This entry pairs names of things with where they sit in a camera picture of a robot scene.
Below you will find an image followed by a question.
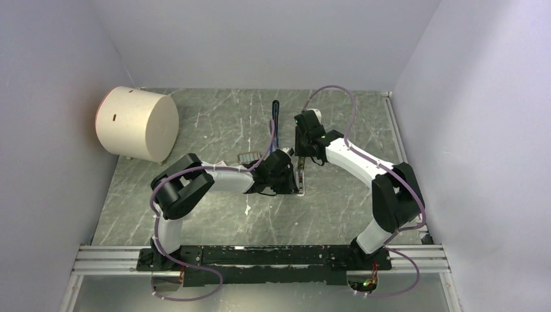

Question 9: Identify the beige white stapler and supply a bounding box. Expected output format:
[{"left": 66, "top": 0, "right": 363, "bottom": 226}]
[{"left": 296, "top": 157, "right": 306, "bottom": 196}]

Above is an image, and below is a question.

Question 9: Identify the staple box tray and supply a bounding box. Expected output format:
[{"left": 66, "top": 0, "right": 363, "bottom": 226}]
[{"left": 238, "top": 151, "right": 261, "bottom": 164}]

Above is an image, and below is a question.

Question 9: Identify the blue black stapler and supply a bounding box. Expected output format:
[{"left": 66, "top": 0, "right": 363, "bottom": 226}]
[{"left": 270, "top": 100, "right": 280, "bottom": 152}]

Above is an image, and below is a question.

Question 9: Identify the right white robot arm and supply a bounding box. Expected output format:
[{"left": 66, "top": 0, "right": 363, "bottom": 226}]
[{"left": 294, "top": 110, "right": 423, "bottom": 269}]

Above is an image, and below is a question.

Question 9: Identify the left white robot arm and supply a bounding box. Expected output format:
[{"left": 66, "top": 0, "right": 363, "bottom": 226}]
[{"left": 151, "top": 148, "right": 298, "bottom": 270}]

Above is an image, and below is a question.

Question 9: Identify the cream cylindrical container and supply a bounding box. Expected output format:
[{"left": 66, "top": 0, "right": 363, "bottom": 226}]
[{"left": 94, "top": 86, "right": 179, "bottom": 163}]

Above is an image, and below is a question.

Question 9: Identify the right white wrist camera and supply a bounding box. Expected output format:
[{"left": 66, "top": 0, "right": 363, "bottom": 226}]
[{"left": 311, "top": 109, "right": 322, "bottom": 124}]

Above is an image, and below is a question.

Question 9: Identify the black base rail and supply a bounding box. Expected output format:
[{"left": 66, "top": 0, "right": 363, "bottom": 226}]
[{"left": 136, "top": 244, "right": 392, "bottom": 287}]

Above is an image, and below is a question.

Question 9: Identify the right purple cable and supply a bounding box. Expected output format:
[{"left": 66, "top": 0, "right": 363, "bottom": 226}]
[{"left": 302, "top": 85, "right": 428, "bottom": 299}]

